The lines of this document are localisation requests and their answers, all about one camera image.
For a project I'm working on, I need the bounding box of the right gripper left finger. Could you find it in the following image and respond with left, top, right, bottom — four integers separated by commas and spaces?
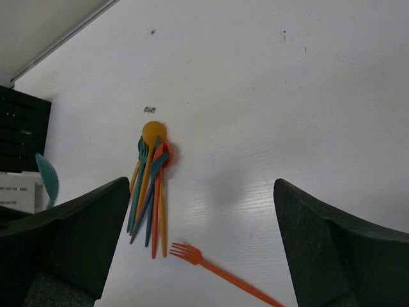
1, 177, 130, 306

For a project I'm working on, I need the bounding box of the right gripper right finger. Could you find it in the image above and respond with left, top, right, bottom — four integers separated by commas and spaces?
274, 178, 408, 306

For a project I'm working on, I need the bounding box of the teal spoon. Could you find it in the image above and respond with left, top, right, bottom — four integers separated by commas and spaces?
35, 153, 59, 209

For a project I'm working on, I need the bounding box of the orange fork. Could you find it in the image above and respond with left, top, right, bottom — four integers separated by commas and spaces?
169, 242, 284, 306

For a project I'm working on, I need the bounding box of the orange spoon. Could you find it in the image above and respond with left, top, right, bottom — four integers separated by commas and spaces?
151, 141, 172, 259

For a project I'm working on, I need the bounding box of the white utensil caddy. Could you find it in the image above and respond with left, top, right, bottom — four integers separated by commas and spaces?
0, 172, 43, 214

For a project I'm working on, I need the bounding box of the yellow knife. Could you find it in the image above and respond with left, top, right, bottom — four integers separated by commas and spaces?
155, 136, 167, 258

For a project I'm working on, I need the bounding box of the teal fork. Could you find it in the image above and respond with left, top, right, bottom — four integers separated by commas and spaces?
127, 136, 149, 235

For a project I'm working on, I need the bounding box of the dark blue fork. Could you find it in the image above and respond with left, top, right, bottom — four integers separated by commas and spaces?
130, 152, 169, 244

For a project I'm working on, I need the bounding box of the black utensil caddy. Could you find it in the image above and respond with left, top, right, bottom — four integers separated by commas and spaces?
0, 86, 52, 173

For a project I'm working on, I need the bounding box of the yellow spoon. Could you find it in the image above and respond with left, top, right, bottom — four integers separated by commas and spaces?
132, 121, 167, 231

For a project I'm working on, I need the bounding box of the aluminium frame rail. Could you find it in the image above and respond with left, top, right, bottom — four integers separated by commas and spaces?
10, 0, 118, 87

